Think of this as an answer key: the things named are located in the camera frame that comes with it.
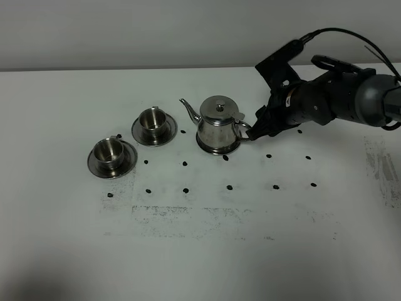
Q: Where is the near stainless steel teacup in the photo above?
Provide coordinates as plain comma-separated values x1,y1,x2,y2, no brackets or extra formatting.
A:
93,136,125,169

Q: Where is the stainless steel saucer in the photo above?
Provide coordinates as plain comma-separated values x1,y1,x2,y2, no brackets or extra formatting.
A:
87,139,137,179
131,114,177,147

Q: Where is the far stainless steel teacup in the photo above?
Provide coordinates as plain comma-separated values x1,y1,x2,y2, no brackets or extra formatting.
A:
138,107,167,138

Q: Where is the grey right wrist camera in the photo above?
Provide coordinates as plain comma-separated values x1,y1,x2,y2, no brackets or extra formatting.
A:
255,40,304,93

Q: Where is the steel saucer under teapot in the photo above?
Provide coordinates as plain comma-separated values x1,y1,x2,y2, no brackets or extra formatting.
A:
196,136,241,156

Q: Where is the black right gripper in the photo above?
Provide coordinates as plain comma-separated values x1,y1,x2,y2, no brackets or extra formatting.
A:
246,80,332,141

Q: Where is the near stainless steel saucer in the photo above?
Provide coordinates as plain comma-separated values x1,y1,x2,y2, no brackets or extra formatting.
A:
87,139,137,179

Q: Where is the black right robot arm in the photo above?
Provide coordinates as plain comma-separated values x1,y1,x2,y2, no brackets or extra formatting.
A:
246,55,400,140

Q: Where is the stainless steel teapot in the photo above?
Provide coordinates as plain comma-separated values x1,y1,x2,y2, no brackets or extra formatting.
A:
180,95,251,148

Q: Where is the stainless steel teacup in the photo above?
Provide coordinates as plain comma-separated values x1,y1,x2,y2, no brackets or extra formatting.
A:
138,107,167,138
93,136,125,169

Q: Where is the far stainless steel saucer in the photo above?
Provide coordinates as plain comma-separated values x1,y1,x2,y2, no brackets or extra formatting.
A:
131,114,177,147

